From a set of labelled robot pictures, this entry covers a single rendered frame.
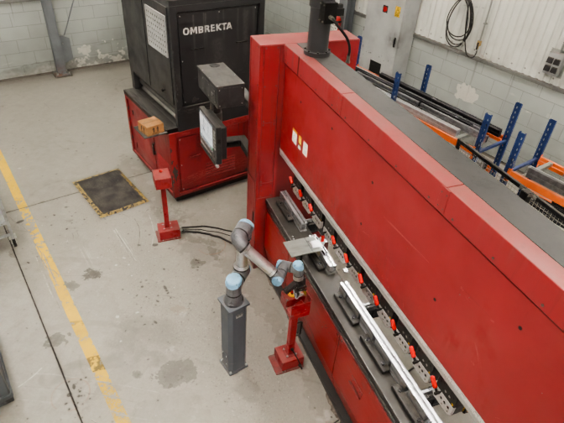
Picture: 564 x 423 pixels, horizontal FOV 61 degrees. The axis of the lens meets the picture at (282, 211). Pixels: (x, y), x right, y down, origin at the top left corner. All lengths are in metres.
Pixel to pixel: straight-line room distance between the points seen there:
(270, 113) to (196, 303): 1.91
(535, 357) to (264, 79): 2.72
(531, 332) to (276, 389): 2.44
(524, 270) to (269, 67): 2.53
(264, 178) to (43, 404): 2.52
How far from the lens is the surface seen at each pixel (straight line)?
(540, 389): 2.24
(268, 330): 4.47
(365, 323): 3.38
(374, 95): 3.10
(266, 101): 3.97
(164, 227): 5.36
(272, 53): 3.84
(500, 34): 7.49
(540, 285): 2.03
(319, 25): 3.56
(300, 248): 3.75
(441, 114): 5.14
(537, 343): 2.16
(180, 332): 4.49
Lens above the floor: 3.47
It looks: 37 degrees down
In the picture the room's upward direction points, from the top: 4 degrees clockwise
